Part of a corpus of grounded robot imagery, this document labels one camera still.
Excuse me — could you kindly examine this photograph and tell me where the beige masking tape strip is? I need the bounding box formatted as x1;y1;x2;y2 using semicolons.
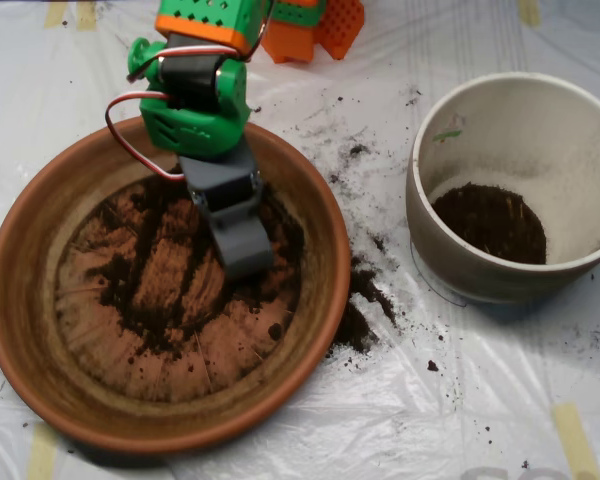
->
26;423;60;480
75;0;99;32
518;0;542;27
551;402;600;480
43;0;69;29

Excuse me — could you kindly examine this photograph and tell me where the white ceramic pot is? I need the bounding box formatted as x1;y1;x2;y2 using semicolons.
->
405;72;600;305

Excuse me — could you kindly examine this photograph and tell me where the terracotta clay saucer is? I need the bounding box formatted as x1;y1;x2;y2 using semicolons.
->
0;115;353;457

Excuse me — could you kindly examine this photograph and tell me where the spilled dark soil heap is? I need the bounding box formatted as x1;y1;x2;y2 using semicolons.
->
324;255;399;361

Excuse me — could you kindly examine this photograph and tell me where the white plastic cover sheet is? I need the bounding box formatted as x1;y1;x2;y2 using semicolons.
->
0;0;600;480

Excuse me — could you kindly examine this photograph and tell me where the dark soil pile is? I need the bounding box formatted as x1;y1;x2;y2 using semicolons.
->
87;177;306;357

